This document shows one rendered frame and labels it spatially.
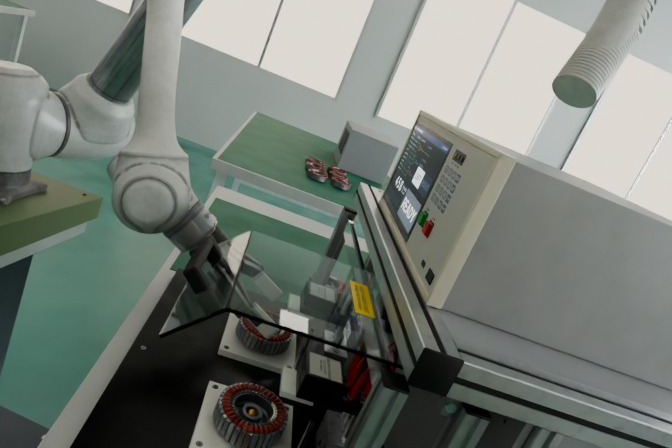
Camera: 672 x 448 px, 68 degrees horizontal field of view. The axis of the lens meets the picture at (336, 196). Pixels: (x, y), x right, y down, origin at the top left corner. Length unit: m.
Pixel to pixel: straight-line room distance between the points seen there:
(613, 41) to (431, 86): 3.64
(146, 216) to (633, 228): 0.63
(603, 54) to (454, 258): 1.48
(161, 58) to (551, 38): 5.32
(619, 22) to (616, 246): 1.47
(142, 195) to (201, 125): 4.83
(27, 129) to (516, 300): 1.02
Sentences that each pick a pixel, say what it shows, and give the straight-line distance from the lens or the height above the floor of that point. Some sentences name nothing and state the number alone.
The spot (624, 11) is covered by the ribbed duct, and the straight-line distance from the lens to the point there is 2.13.
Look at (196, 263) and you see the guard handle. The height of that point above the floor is 1.06.
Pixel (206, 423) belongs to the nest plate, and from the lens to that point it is 0.85.
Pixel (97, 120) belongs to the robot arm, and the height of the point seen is 1.01.
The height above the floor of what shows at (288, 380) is 0.88.
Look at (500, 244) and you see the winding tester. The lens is 0.64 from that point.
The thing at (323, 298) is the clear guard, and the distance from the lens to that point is 0.65.
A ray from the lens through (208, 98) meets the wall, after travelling 5.50.
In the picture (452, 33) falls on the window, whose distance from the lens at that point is 5.58.
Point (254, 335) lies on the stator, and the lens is 1.01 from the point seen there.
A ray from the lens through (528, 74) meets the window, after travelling 5.86.
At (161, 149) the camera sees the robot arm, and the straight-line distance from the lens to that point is 0.79.
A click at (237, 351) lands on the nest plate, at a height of 0.78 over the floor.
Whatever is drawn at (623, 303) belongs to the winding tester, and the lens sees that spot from 0.74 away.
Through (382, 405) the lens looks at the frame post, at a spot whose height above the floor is 1.03.
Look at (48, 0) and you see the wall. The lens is 5.97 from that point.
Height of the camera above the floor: 1.34
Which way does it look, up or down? 14 degrees down
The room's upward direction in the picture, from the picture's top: 23 degrees clockwise
